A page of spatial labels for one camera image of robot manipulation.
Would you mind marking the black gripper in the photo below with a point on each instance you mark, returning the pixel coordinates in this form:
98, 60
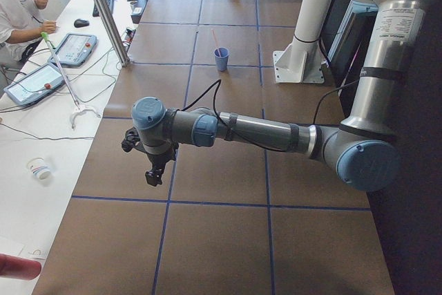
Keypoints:
157, 159

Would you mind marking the blue ribbed plastic cup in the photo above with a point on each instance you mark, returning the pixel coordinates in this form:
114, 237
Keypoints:
221, 62

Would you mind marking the white paper cup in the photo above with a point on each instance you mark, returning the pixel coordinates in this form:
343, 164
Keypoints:
39, 168

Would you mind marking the reacher grabber tool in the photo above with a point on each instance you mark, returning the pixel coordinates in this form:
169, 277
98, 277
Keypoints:
79, 108

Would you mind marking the teach pendant near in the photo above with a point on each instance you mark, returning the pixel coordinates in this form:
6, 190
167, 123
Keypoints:
35, 86

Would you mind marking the teach pendant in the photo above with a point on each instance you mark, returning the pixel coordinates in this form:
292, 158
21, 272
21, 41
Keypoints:
35, 86
75, 49

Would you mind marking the teach pendant far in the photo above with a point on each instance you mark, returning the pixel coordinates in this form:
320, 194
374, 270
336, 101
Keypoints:
75, 49

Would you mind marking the red cylinder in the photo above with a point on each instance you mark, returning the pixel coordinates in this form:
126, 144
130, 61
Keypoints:
19, 268

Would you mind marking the black computer mouse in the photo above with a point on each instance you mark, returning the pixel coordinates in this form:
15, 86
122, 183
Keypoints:
80, 23

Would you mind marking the seated person white shirt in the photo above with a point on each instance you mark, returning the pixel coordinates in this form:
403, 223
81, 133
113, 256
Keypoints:
22, 24

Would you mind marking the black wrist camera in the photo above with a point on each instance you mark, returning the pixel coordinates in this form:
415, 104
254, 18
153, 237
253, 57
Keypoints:
131, 141

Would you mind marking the white pedestal column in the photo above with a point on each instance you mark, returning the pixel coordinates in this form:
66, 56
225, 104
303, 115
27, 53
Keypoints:
300, 62

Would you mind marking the aluminium frame post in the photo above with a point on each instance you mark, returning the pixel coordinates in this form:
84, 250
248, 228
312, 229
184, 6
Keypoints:
112, 32

